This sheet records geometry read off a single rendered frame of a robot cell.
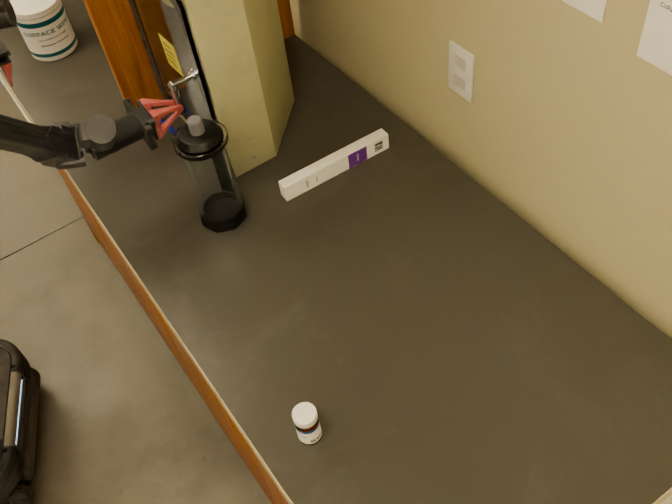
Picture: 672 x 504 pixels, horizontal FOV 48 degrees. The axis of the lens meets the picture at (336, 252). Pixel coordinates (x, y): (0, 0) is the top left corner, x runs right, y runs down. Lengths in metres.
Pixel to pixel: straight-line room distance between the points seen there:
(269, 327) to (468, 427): 0.41
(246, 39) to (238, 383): 0.66
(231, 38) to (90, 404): 1.47
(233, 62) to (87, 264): 1.58
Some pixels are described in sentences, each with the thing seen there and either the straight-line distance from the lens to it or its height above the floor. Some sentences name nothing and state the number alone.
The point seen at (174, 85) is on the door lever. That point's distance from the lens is 1.56.
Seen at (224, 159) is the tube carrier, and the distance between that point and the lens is 1.48.
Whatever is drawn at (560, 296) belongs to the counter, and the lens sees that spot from 1.46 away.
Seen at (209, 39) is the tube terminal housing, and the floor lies 1.29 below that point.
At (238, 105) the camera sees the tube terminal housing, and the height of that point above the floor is 1.12.
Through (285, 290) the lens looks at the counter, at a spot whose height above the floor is 0.94.
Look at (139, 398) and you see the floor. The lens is 2.56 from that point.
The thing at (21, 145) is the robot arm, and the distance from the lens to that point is 1.43.
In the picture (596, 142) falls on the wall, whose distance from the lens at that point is 1.36.
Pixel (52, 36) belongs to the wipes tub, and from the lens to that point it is 2.20.
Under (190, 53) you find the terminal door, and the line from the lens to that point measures 1.51.
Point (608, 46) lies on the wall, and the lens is 1.25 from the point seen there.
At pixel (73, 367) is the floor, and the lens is 2.71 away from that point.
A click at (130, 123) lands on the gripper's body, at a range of 1.56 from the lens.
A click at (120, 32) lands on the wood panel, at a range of 1.85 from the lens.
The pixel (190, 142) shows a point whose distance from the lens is 1.45.
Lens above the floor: 2.11
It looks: 50 degrees down
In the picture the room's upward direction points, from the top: 9 degrees counter-clockwise
